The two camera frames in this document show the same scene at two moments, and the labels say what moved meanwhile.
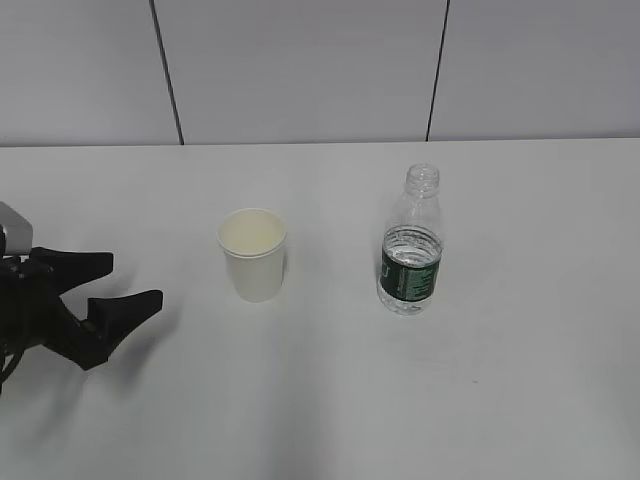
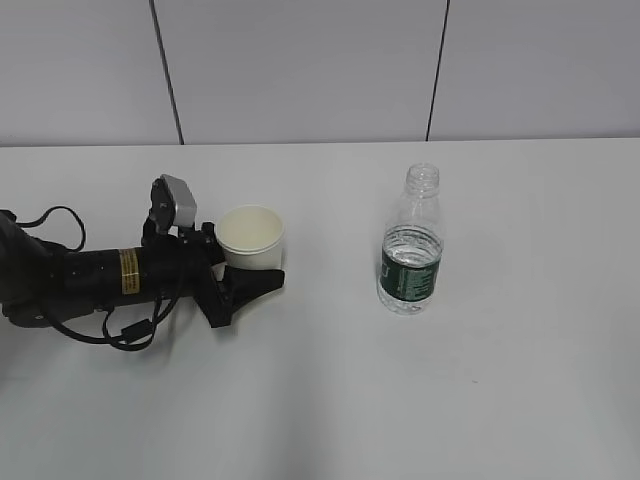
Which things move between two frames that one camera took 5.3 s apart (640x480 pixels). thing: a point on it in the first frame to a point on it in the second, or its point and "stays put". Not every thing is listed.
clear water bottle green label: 412,249 stays put
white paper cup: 253,240 stays put
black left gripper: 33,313 to 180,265
